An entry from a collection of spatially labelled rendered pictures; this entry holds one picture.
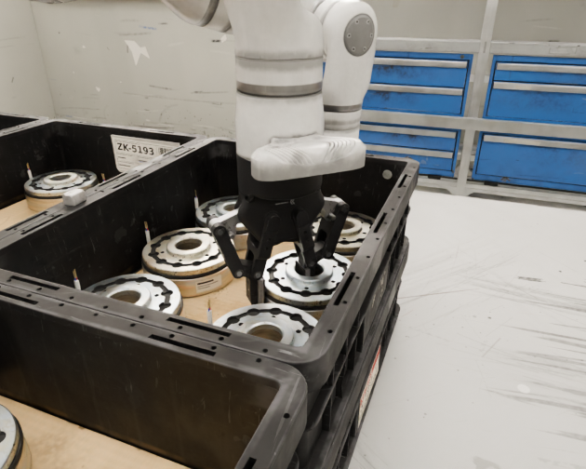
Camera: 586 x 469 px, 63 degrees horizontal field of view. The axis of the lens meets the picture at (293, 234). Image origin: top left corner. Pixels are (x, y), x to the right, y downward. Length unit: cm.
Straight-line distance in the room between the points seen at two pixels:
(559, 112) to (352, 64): 169
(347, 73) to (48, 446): 61
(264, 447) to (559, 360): 52
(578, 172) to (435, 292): 175
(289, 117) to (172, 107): 353
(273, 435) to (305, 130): 23
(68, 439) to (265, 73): 30
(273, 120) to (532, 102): 204
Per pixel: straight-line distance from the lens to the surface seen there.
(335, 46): 75
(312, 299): 44
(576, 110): 239
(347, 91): 77
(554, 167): 244
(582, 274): 92
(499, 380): 65
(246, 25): 37
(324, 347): 29
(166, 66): 385
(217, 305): 50
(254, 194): 40
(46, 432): 41
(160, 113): 397
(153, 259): 53
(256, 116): 38
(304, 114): 38
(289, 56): 37
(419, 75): 234
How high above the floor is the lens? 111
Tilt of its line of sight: 27 degrees down
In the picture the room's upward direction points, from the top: straight up
